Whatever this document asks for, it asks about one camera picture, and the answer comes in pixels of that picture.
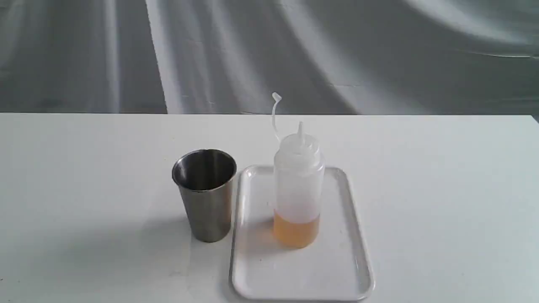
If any translucent squeeze bottle amber liquid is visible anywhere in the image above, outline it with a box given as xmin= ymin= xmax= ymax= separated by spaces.
xmin=271 ymin=92 xmax=326 ymax=249

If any stainless steel cup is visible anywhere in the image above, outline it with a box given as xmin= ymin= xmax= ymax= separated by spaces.
xmin=171 ymin=149 xmax=237 ymax=243

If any white plastic tray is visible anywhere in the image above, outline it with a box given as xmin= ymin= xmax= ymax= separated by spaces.
xmin=229 ymin=165 xmax=375 ymax=302

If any grey fabric backdrop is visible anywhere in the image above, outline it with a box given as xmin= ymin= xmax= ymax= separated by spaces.
xmin=0 ymin=0 xmax=539 ymax=119

